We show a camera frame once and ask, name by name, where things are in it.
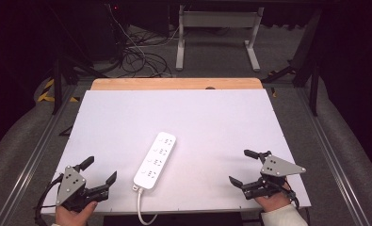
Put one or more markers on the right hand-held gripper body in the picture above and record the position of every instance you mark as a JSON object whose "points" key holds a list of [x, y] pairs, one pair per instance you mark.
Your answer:
{"points": [[279, 167]]}

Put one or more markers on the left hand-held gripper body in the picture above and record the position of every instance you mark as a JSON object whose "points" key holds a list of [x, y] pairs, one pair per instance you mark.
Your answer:
{"points": [[70, 185]]}

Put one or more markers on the person's left hand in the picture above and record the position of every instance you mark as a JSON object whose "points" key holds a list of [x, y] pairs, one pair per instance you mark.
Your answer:
{"points": [[73, 217]]}

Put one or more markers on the person's right hand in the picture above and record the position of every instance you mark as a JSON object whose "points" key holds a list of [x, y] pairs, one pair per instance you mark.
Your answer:
{"points": [[273, 202]]}

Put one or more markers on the white power strip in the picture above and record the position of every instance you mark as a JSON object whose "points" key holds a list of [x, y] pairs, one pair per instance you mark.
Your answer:
{"points": [[155, 160]]}

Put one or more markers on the yellow black hazard tape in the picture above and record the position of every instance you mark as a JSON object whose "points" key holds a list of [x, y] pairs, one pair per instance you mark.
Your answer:
{"points": [[47, 93]]}

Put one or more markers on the black metal stand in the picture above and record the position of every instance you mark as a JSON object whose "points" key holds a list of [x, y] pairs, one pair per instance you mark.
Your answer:
{"points": [[309, 69], [59, 81]]}

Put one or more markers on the black computer case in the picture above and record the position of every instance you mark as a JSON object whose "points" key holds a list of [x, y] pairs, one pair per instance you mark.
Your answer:
{"points": [[105, 28]]}

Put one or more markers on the aluminium floor rail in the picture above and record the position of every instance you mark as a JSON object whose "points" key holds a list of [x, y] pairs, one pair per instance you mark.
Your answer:
{"points": [[33, 157], [331, 157]]}

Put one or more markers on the white metal desk frame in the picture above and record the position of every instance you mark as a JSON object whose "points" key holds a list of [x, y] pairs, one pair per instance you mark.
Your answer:
{"points": [[218, 19]]}

